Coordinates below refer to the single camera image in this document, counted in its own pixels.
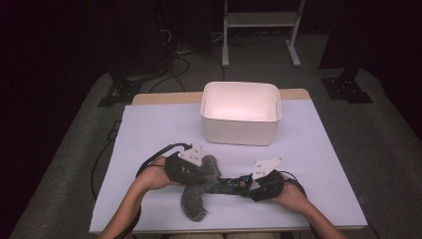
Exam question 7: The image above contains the blue toy car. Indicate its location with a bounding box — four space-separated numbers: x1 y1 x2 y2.
207 173 254 197

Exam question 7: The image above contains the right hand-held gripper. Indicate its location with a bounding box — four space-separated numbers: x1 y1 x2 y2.
248 157 286 203

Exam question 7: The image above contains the right hand-held gripper cable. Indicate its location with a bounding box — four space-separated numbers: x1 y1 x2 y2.
278 170 319 239

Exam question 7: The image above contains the wooden table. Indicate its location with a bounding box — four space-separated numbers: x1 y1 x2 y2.
131 88 312 107

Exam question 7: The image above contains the looped black floor cable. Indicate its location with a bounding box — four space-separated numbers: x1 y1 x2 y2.
147 56 191 94

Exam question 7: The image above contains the black floor socket plate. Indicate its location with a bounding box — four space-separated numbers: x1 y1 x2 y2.
105 120 122 141

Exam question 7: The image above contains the black cable beside table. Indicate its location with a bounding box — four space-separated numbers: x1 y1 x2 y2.
91 138 115 201

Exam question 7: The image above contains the black stand base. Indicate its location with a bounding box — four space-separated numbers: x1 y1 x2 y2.
320 68 374 105
97 71 144 109

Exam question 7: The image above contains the white metal stand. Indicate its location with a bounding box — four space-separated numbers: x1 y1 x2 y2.
221 0 307 69

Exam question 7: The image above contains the person's left hand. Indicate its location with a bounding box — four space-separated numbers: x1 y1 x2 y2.
135 155 183 192

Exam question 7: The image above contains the grey fuzzy cloth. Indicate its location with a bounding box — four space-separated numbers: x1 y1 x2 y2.
179 153 223 223

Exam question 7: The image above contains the white plastic bin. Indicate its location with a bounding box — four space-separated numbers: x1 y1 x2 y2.
200 81 283 146

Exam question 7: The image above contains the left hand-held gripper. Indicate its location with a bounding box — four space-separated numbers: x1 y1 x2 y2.
164 143 207 185

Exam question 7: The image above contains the left hand-held gripper cable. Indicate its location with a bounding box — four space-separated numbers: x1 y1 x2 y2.
112 142 193 239

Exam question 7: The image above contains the hand-held gripper cable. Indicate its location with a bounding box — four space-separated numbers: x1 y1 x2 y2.
112 142 193 239
278 170 319 239

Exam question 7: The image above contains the person's right hand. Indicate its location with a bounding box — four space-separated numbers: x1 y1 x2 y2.
270 173 309 215

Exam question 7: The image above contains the white table mat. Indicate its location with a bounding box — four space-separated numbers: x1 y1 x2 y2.
89 99 368 235

